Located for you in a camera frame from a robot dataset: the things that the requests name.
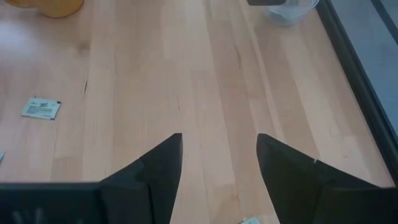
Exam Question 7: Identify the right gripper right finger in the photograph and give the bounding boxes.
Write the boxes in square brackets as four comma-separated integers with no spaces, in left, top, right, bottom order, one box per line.
[256,133,379,224]

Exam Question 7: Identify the black metal table frame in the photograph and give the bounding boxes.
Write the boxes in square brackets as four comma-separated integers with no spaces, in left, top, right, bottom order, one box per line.
[315,0,398,187]

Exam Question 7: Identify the yellow mug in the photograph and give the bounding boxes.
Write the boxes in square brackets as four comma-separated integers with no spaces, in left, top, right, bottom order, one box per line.
[4,0,85,19]

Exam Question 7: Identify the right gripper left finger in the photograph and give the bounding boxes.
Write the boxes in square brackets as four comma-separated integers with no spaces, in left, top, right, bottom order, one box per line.
[99,133,183,224]

